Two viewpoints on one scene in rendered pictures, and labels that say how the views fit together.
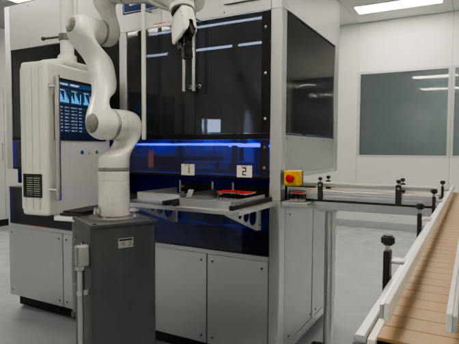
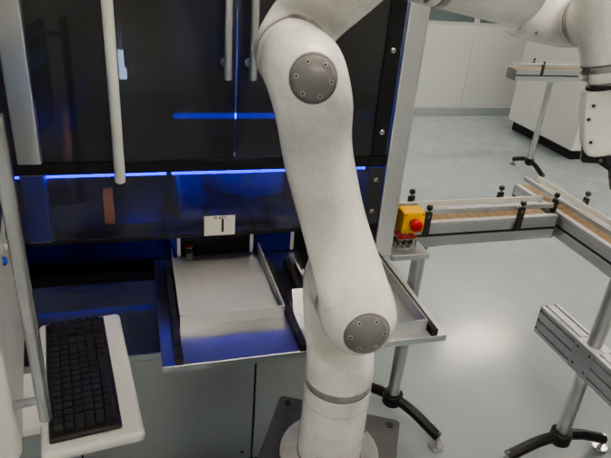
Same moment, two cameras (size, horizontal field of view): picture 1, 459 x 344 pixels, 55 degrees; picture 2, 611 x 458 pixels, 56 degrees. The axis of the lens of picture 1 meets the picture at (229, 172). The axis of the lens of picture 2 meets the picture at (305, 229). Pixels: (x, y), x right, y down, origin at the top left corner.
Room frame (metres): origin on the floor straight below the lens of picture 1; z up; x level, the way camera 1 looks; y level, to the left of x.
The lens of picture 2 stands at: (1.23, 1.09, 1.74)
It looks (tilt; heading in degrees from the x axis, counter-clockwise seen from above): 27 degrees down; 314
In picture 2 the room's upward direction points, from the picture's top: 5 degrees clockwise
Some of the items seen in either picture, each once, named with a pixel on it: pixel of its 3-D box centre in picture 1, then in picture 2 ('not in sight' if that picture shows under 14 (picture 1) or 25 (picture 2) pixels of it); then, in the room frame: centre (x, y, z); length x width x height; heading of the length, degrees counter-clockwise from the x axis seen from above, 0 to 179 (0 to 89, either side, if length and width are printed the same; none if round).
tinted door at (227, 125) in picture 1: (231, 75); (322, 45); (2.26, -0.01, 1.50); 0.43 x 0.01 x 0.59; 61
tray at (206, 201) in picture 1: (223, 199); (355, 293); (2.03, 0.03, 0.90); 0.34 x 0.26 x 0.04; 151
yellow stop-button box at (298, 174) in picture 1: (293, 177); (409, 218); (2.12, -0.31, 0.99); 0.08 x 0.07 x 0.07; 151
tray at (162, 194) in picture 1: (177, 193); (224, 280); (2.30, 0.27, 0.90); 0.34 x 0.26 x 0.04; 151
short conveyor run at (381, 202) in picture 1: (360, 194); (464, 215); (2.10, -0.63, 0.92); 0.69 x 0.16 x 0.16; 61
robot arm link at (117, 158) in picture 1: (119, 140); (340, 313); (1.75, 0.43, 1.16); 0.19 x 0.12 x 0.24; 147
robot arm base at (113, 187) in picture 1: (114, 194); (333, 418); (1.72, 0.45, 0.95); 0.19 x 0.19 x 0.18
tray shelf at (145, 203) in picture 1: (198, 202); (289, 297); (2.16, 0.15, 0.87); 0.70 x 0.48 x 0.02; 61
